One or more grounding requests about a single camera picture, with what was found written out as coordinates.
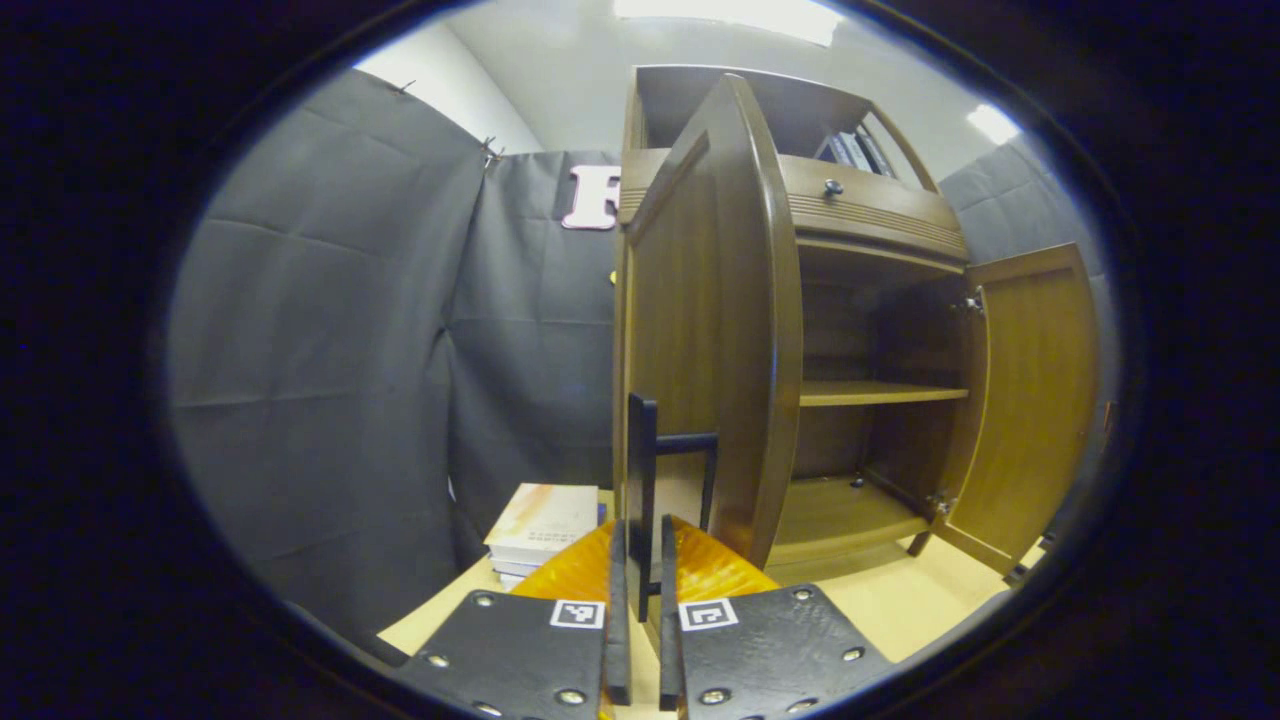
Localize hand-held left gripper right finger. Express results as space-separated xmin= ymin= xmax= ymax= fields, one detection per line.
xmin=658 ymin=515 xmax=896 ymax=720

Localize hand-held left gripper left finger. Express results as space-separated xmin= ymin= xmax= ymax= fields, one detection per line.
xmin=395 ymin=518 xmax=633 ymax=720

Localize wooden cabinet door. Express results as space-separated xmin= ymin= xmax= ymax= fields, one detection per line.
xmin=612 ymin=73 xmax=804 ymax=651
xmin=935 ymin=243 xmax=1101 ymax=578

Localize wooden double-door shoe cabinet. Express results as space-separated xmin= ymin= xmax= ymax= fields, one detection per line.
xmin=618 ymin=65 xmax=971 ymax=586

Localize white orange cover book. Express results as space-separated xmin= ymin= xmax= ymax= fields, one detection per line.
xmin=483 ymin=483 xmax=601 ymax=566

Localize wooden inner shelf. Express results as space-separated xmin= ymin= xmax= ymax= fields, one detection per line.
xmin=800 ymin=380 xmax=969 ymax=407

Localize black backdrop cloth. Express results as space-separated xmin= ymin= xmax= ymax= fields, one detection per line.
xmin=165 ymin=68 xmax=1116 ymax=641

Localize wooden drawer with black knob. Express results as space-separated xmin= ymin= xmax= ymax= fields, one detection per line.
xmin=620 ymin=150 xmax=969 ymax=263

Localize dark grey shelf book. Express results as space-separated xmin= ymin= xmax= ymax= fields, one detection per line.
xmin=855 ymin=125 xmax=896 ymax=179

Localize small ceiling light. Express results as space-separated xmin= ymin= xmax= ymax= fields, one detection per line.
xmin=966 ymin=103 xmax=1023 ymax=147

